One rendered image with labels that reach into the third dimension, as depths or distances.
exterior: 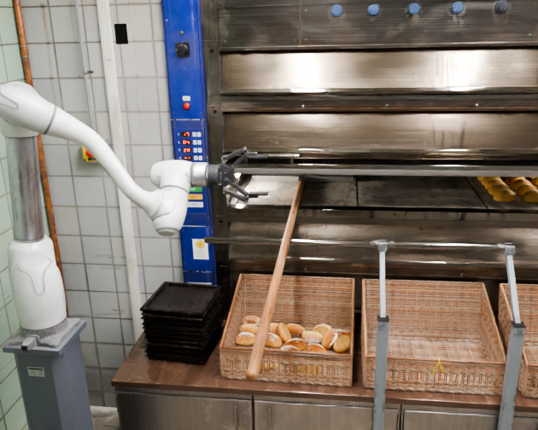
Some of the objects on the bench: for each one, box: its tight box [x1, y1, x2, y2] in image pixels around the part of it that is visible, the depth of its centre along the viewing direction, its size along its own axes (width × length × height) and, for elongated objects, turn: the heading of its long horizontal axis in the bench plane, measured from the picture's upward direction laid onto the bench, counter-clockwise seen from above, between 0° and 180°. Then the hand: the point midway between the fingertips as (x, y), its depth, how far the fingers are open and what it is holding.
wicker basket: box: [219, 273, 356, 387], centre depth 256 cm, size 49×56×28 cm
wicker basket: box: [360, 278, 506, 396], centre depth 247 cm, size 49×56×28 cm
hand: (265, 175), depth 204 cm, fingers open, 13 cm apart
